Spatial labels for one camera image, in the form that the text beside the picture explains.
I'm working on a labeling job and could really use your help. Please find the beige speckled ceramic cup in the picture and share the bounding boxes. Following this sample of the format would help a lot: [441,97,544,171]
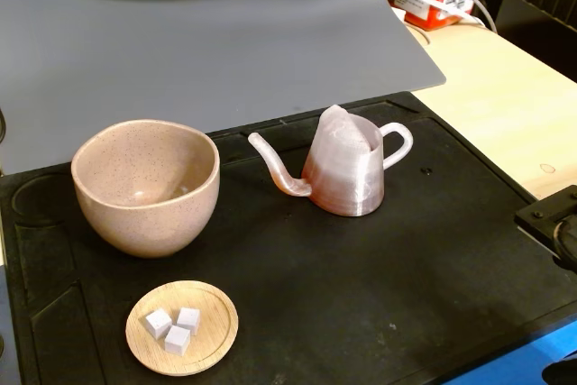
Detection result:
[70,119,222,260]

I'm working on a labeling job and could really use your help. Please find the dark grey laptop lid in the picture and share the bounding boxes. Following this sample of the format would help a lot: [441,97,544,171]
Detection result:
[0,0,447,177]

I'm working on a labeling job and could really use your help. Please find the black work mat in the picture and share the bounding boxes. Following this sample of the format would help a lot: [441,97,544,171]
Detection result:
[0,90,577,385]

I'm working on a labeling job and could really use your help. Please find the round wooden coaster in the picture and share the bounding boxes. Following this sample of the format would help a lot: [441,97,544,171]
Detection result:
[124,280,240,377]

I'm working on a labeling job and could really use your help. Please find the small white cube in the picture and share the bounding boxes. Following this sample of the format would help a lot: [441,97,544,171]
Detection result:
[163,325,192,357]
[144,307,173,341]
[175,307,202,336]

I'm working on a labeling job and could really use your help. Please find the blue panel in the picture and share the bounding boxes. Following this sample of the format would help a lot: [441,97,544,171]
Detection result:
[444,319,577,385]

